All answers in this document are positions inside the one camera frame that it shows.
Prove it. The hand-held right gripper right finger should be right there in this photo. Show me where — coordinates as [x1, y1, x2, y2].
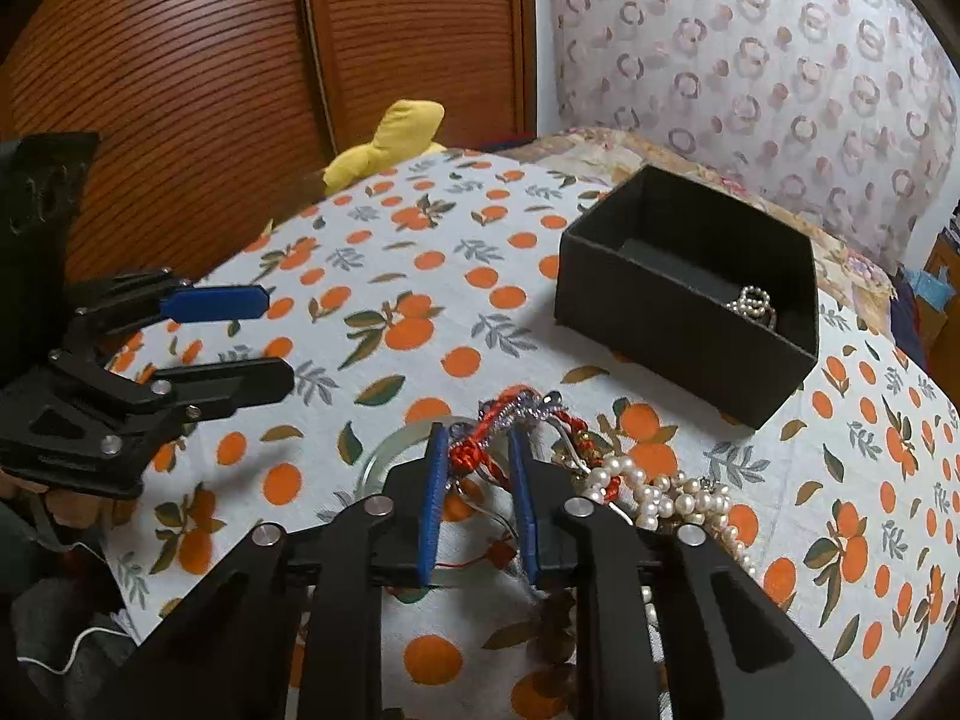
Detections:
[506, 427, 878, 720]

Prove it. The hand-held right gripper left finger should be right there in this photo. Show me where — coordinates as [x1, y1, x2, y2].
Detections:
[97, 424, 451, 720]

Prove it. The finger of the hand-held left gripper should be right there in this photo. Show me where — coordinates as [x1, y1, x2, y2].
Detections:
[0, 351, 295, 500]
[64, 268, 271, 350]

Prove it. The red knot tassel ornament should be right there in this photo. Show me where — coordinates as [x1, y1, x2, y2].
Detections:
[448, 394, 537, 571]

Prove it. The pale round bangle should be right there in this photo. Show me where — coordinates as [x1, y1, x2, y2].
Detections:
[358, 414, 518, 541]

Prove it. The red bead bracelet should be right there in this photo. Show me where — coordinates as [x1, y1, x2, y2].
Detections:
[551, 411, 605, 462]

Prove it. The silver purple hair ornament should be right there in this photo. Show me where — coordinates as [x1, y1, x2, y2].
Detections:
[495, 388, 593, 477]

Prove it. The white pearl necklace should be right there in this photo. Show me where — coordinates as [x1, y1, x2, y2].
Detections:
[551, 451, 760, 582]

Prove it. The black cardboard box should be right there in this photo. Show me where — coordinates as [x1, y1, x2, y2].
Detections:
[553, 163, 820, 430]

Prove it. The small pearl bracelet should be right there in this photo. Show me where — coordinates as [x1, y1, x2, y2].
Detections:
[724, 285, 779, 331]

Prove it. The wooden louvered wardrobe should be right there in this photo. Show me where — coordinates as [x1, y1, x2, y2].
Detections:
[0, 0, 538, 286]

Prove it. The yellow plush toy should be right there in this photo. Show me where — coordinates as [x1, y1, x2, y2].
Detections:
[304, 99, 445, 200]

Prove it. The orange print tablecloth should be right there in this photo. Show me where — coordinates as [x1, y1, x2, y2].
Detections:
[101, 150, 960, 720]

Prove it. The dark cloth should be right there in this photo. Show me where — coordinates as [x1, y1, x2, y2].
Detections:
[0, 495, 143, 720]

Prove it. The floral bed blanket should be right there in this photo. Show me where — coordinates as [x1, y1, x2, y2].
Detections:
[495, 127, 897, 301]

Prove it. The navy bed sheet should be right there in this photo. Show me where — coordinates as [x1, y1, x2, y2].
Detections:
[891, 292, 932, 372]

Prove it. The wooden side cabinet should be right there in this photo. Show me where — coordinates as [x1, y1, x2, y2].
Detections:
[921, 229, 960, 368]

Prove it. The circle pattern lace curtain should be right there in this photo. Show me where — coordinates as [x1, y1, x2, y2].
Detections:
[551, 0, 960, 271]

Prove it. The white thin cable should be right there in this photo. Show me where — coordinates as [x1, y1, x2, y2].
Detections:
[15, 611, 113, 680]

